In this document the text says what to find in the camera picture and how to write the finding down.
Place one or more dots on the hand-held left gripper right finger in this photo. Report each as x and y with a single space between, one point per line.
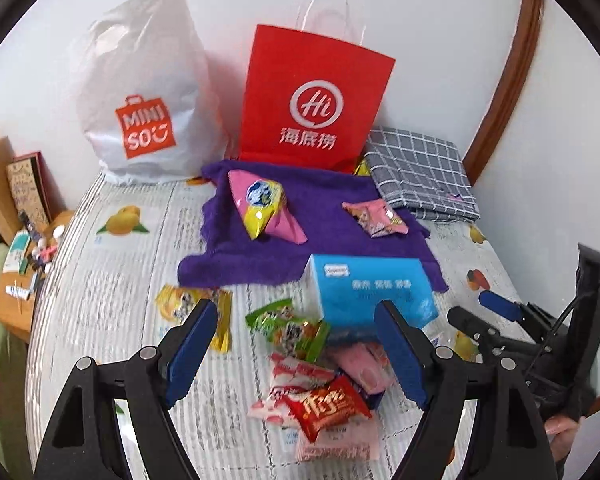
400 355

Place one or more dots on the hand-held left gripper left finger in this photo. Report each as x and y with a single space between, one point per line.
190 355

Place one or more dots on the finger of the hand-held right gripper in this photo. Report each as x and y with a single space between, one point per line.
475 325
500 305

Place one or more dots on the plain pink snack packet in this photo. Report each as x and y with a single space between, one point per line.
365 367

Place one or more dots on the blue snack packet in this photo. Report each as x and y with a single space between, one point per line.
372 399

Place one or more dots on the red and white snack packet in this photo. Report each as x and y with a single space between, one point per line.
270 407
300 370

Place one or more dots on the green snack packet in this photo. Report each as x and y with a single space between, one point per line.
285 330

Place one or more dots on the person's right hand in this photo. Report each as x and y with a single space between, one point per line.
562 435

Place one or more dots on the blue tissue box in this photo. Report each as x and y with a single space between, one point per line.
365 290

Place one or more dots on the fruit print tablecloth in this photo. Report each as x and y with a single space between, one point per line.
130 270

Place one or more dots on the purple towel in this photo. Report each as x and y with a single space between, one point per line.
330 260

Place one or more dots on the grey checked cloth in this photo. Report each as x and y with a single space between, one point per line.
420 170

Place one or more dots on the pink and yellow snack packet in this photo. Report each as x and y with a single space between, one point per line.
260 205

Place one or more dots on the small white tube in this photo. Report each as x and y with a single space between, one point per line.
19 291

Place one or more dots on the wooden nightstand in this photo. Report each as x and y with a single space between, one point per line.
10 315

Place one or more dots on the green cloth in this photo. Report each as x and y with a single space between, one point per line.
0 360

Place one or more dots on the small yellow packet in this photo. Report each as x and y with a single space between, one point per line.
362 167

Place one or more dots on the white and green tube box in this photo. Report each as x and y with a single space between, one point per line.
17 252

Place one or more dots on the red patterned box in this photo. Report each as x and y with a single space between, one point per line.
30 185

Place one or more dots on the white plastic bag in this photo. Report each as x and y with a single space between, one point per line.
145 60

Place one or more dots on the red paper bag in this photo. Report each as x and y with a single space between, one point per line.
320 60

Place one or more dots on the brown wooden door frame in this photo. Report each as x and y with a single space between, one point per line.
515 75

